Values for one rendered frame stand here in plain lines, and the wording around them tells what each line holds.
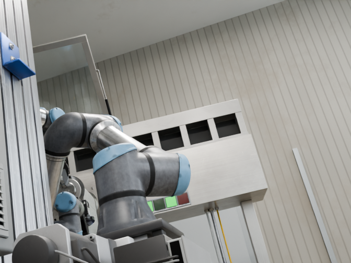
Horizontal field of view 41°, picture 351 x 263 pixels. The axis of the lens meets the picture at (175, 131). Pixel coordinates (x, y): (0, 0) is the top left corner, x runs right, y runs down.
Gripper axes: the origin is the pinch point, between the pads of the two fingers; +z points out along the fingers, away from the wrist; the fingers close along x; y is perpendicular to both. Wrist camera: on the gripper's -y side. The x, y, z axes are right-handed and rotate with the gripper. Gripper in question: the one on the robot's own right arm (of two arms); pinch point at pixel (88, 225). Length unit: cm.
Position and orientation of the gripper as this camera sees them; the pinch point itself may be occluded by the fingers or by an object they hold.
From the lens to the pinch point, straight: 208.9
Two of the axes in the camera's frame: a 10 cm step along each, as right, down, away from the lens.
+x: -9.7, 2.3, -0.2
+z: 0.8, 3.8, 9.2
